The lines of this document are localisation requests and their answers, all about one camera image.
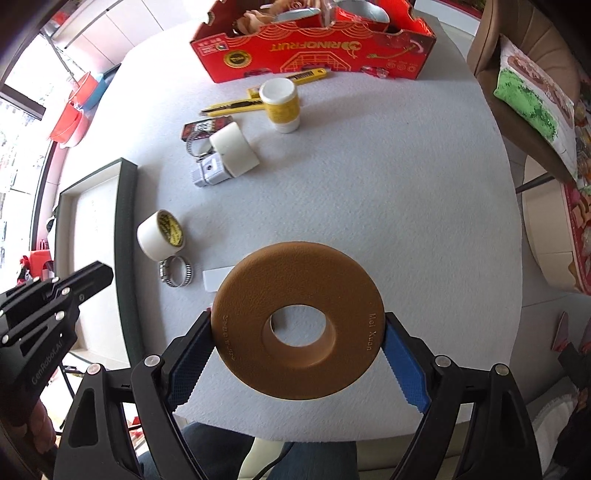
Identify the long yellow utility knife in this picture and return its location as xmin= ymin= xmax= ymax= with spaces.
xmin=200 ymin=99 xmax=264 ymax=117

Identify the short yellow utility knife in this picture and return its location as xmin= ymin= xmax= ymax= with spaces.
xmin=247 ymin=68 xmax=329 ymax=99

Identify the white rectangular block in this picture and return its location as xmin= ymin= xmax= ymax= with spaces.
xmin=202 ymin=266 xmax=233 ymax=293

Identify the green patterned cushion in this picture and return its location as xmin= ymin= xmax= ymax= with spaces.
xmin=493 ymin=35 xmax=577 ymax=180

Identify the wide white tape roll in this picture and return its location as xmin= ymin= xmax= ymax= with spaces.
xmin=209 ymin=122 xmax=259 ymax=178

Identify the red cardboard fruit box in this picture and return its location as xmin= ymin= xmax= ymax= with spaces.
xmin=190 ymin=1 xmax=437 ymax=83

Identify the brown upholstered chair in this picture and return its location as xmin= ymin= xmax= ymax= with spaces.
xmin=467 ymin=1 xmax=580 ymax=183

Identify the metal hose clamp far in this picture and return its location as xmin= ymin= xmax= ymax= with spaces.
xmin=185 ymin=131 xmax=214 ymax=159

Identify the dark red snack packet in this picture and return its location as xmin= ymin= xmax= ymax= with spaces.
xmin=180 ymin=116 xmax=233 ymax=142

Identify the red plastic basin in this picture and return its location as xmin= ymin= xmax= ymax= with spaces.
xmin=49 ymin=72 xmax=98 ymax=148

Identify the person's left hand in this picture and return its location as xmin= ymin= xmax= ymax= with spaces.
xmin=1 ymin=399 xmax=56 ymax=455

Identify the brown wooden ring disc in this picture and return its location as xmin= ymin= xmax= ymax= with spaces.
xmin=211 ymin=242 xmax=385 ymax=400

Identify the dark green tray box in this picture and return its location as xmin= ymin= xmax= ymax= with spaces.
xmin=54 ymin=159 xmax=145 ymax=369

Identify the yellow label white bottle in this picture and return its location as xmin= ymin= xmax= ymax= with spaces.
xmin=259 ymin=78 xmax=301 ymax=134

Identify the masking tape roll yellow core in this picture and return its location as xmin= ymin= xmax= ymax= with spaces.
xmin=136 ymin=210 xmax=185 ymax=262

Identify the grey white plug adapter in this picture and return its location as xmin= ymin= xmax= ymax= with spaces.
xmin=192 ymin=153 xmax=231 ymax=188

